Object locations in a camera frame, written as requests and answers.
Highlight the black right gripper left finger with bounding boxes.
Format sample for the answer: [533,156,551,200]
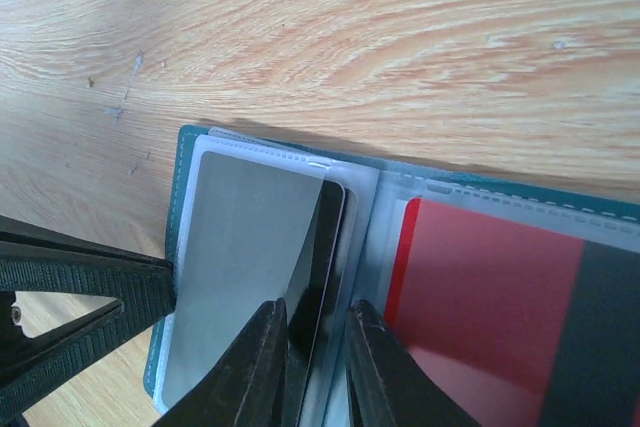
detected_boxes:
[159,297,299,426]

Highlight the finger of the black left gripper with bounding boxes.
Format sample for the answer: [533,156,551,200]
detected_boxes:
[1,217,175,422]

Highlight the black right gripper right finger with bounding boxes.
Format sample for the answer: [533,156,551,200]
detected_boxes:
[346,300,478,427]

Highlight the red black stripe card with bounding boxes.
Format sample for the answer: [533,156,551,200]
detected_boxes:
[384,198,639,426]

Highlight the teal leather card holder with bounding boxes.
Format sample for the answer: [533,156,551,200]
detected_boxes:
[145,125,639,426]

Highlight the grey black card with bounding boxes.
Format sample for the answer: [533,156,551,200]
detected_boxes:
[159,146,345,426]

